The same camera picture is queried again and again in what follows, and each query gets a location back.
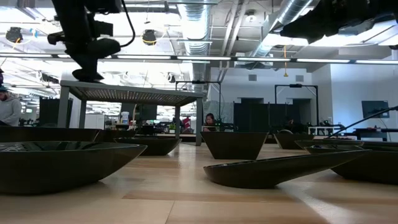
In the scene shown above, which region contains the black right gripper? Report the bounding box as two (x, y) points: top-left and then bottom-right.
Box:
(279, 0), (377, 44)

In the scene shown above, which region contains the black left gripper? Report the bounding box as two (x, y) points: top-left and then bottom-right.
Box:
(47, 19), (121, 74)

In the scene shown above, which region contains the black leaf-shaped mini plate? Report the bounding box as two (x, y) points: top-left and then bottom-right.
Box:
(0, 141), (147, 196)
(113, 136), (183, 156)

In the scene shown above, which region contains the black angular mini plate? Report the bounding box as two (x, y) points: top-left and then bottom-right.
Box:
(274, 133), (315, 151)

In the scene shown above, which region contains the black wavy-edged mini bowl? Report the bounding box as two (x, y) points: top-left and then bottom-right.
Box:
(0, 126), (101, 143)

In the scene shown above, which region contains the black rounded mini plate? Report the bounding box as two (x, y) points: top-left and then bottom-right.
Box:
(294, 139), (365, 149)

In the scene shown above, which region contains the black diamond-shaped mini plate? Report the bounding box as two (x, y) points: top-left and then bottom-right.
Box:
(306, 144), (398, 185)

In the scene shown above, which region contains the black square mini plate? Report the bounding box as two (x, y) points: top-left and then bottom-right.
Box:
(200, 131), (269, 161)

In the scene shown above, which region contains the black elongated mini plate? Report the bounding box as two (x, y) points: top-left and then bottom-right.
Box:
(203, 149), (371, 189)

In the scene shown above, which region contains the grey perforated metal shelf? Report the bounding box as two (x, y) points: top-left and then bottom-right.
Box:
(57, 80), (205, 146)

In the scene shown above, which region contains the white cabinet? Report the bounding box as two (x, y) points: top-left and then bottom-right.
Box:
(84, 113), (106, 130)

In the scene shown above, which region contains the black cabinet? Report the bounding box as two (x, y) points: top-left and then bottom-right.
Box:
(39, 98), (74, 127)

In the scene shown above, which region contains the white rack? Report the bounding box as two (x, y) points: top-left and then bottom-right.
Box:
(307, 125), (338, 136)

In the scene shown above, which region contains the black table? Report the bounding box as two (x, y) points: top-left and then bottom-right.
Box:
(353, 127), (398, 141)

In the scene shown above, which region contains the silver spiral ventilation duct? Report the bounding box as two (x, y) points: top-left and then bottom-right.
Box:
(177, 0), (215, 94)
(248, 0), (315, 58)

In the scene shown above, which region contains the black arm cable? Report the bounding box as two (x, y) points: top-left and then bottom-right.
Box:
(119, 0), (137, 48)

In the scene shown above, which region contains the black ceiling cord reel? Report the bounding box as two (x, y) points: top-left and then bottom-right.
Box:
(142, 29), (157, 47)
(5, 26), (24, 44)

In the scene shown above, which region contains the yellow hanging cord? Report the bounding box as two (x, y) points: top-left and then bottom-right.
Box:
(282, 45), (289, 78)

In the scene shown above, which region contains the black gantry frame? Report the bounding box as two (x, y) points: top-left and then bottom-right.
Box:
(274, 83), (320, 125)
(175, 80), (222, 121)

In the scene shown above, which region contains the black wall screen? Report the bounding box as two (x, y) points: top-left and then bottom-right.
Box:
(361, 100), (390, 119)

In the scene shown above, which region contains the black partition wall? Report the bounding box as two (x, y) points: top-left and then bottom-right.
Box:
(233, 98), (312, 134)

